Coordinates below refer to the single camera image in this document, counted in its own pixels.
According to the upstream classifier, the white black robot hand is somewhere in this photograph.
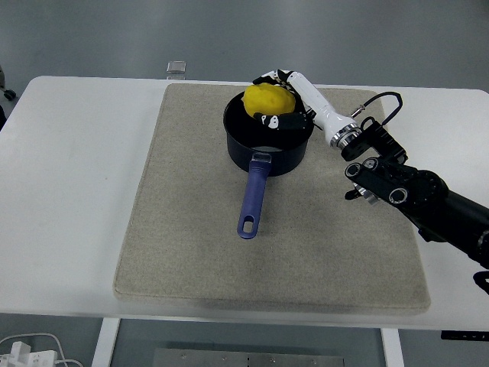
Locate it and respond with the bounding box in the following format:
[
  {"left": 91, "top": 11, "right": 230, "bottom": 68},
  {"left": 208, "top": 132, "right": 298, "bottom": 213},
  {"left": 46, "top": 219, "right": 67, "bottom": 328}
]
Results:
[{"left": 251, "top": 68, "right": 360, "bottom": 145}]

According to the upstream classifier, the yellow potato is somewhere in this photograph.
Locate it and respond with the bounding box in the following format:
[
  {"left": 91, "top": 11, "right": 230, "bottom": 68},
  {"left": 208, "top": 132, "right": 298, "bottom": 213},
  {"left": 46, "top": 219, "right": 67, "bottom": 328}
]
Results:
[{"left": 242, "top": 83, "right": 297, "bottom": 119}]

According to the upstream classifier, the beige fabric mat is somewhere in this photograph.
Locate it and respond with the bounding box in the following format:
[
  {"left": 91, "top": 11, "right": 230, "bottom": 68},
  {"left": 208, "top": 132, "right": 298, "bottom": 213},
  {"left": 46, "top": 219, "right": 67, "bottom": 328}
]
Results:
[{"left": 112, "top": 83, "right": 432, "bottom": 317}]

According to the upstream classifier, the grey metal plate with screws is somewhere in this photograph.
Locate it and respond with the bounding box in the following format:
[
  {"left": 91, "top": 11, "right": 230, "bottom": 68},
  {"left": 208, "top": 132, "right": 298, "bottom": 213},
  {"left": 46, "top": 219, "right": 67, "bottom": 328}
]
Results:
[{"left": 153, "top": 347, "right": 348, "bottom": 367}]

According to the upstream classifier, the white table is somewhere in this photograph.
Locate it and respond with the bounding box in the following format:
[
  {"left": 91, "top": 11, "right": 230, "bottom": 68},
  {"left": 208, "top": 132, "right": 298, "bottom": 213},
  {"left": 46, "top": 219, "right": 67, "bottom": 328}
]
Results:
[{"left": 0, "top": 75, "right": 489, "bottom": 367}]

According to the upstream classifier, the black table control panel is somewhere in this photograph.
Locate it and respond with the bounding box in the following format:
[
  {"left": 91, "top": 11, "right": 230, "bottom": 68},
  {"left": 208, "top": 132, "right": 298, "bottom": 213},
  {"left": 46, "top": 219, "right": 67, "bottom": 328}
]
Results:
[{"left": 440, "top": 330, "right": 482, "bottom": 341}]

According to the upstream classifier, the chair base with caster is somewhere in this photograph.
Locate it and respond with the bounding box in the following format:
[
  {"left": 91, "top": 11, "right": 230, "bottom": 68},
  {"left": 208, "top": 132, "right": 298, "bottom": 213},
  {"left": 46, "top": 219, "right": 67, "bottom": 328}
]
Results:
[{"left": 0, "top": 64, "right": 18, "bottom": 102}]

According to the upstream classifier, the white power strip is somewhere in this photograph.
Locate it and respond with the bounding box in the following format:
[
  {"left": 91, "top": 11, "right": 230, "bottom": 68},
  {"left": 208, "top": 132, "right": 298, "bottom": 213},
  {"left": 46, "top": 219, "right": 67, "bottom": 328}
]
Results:
[{"left": 0, "top": 341, "right": 58, "bottom": 367}]

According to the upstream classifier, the dark blue pot with handle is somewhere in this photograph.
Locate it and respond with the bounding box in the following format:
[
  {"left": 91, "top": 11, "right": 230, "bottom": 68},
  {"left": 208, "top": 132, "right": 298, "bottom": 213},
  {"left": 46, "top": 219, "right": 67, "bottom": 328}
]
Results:
[{"left": 222, "top": 86, "right": 316, "bottom": 241}]

